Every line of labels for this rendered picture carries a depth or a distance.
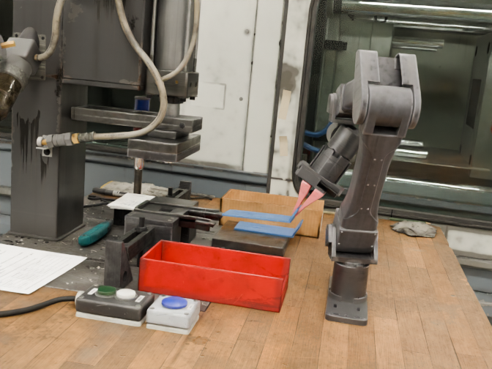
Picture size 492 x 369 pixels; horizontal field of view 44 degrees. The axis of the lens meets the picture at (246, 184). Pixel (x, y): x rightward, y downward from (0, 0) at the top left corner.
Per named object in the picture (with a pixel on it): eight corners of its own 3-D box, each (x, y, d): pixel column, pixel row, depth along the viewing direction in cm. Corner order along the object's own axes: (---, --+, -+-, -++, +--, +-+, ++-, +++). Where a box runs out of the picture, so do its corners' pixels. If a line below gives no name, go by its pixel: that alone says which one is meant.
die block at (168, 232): (170, 263, 122) (172, 227, 120) (122, 256, 123) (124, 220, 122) (195, 236, 141) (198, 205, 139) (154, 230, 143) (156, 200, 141)
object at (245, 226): (299, 239, 140) (300, 226, 139) (233, 229, 142) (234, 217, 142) (302, 230, 147) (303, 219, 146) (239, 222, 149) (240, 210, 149)
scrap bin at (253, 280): (279, 312, 102) (282, 279, 101) (137, 291, 106) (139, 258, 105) (287, 288, 114) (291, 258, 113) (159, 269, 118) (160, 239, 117)
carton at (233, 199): (318, 241, 149) (321, 210, 147) (218, 228, 153) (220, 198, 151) (321, 228, 161) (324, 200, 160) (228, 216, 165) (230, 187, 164)
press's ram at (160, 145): (180, 178, 117) (191, 18, 112) (54, 162, 122) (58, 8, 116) (203, 164, 135) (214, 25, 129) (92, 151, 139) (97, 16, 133)
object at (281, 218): (296, 223, 121) (298, 209, 120) (222, 215, 124) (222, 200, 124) (301, 219, 128) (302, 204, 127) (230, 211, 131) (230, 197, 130)
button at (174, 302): (182, 318, 93) (183, 306, 92) (157, 314, 93) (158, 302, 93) (189, 308, 96) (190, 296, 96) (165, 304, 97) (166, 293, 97)
